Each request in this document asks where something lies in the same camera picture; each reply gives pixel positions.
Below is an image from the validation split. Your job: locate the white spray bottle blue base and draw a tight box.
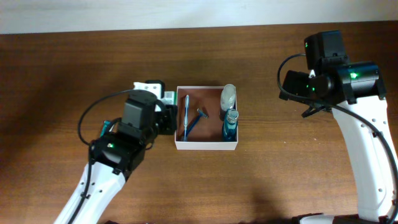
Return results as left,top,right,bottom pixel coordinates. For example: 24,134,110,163
220,84,236,121

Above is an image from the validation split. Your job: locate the white cardboard box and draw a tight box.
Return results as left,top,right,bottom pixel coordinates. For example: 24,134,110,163
174,86,239,151

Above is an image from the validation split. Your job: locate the blue disposable razor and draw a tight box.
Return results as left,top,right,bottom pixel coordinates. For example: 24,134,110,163
185,108,208,137

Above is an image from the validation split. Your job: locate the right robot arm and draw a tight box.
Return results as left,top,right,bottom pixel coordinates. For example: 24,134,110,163
277,30,397,223

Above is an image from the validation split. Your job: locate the teal mouthwash bottle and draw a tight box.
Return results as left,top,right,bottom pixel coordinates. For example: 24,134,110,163
222,109,239,142

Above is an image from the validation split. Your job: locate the blue white toothbrush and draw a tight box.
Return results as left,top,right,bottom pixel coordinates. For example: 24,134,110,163
182,95,190,142

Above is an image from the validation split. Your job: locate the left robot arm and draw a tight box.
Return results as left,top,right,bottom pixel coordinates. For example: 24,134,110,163
56,90,178,223

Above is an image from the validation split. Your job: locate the green white soap packet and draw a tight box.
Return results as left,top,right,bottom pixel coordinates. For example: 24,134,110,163
161,91,177,105

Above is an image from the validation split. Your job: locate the green white toothpaste tube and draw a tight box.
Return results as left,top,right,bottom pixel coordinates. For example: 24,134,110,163
100,120,111,137

